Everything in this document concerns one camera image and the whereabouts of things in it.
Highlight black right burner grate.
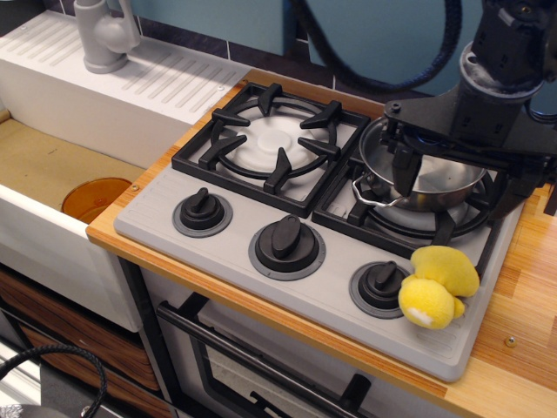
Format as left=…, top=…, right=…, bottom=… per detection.
left=312, top=151, right=522, bottom=282

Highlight wooden drawer front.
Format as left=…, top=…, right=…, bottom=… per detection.
left=1, top=266, right=172, bottom=417

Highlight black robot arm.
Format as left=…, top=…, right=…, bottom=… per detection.
left=382, top=1, right=556, bottom=219

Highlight black left burner grate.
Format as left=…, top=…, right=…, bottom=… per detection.
left=171, top=83, right=370, bottom=218

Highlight black braided foreground cable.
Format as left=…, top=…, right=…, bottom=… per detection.
left=0, top=343, right=108, bottom=418

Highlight grey toy faucet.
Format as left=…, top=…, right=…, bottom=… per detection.
left=74, top=0, right=140, bottom=74

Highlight black burner grate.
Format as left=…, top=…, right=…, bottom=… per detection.
left=171, top=83, right=370, bottom=218
left=312, top=151, right=522, bottom=282

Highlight black left stove knob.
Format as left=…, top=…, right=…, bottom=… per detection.
left=172, top=187, right=233, bottom=239

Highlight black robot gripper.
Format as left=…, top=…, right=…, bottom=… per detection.
left=384, top=78, right=557, bottom=222

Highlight black stove knob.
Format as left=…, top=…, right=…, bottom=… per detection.
left=349, top=261, right=410, bottom=320
left=248, top=215, right=326, bottom=281
left=172, top=187, right=233, bottom=239

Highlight black oven door handle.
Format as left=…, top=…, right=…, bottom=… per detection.
left=156, top=292, right=373, bottom=418

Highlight stainless steel pot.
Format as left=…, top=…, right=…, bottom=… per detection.
left=352, top=118, right=487, bottom=212

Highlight black right stove knob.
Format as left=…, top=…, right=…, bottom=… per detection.
left=349, top=261, right=410, bottom=320

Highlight white toy sink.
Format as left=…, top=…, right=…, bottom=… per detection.
left=1, top=11, right=248, bottom=332

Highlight grey toy stove top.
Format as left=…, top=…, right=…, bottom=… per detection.
left=113, top=81, right=526, bottom=384

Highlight oven door with window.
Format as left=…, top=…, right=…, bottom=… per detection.
left=141, top=267, right=469, bottom=418

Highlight yellow stuffed duck toy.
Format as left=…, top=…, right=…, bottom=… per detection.
left=398, top=246, right=480, bottom=329

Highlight black middle stove knob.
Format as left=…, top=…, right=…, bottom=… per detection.
left=248, top=215, right=326, bottom=281

